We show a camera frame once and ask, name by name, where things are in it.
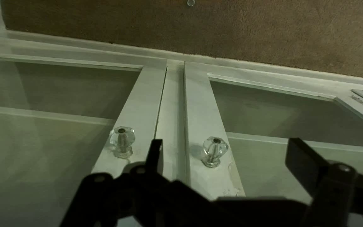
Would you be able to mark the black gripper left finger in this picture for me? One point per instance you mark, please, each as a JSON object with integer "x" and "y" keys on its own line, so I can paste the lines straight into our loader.
{"x": 157, "y": 156}

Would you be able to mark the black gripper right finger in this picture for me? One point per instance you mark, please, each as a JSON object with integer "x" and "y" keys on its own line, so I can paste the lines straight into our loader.
{"x": 303, "y": 162}

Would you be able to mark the clear glass door knob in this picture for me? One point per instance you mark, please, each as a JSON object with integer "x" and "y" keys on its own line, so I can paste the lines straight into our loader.
{"x": 215, "y": 150}
{"x": 122, "y": 142}

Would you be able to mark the white glass cabinet door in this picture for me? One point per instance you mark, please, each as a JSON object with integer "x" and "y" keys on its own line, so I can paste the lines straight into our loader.
{"x": 144, "y": 105}
{"x": 199, "y": 109}

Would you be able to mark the tall white cabinet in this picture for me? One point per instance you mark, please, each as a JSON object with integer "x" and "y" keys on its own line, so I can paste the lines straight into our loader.
{"x": 172, "y": 105}

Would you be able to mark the low white drawer cabinet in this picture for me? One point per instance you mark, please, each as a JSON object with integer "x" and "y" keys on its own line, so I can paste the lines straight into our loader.
{"x": 362, "y": 105}

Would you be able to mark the small clear round disc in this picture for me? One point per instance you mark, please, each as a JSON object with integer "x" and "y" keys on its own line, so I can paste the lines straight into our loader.
{"x": 191, "y": 3}

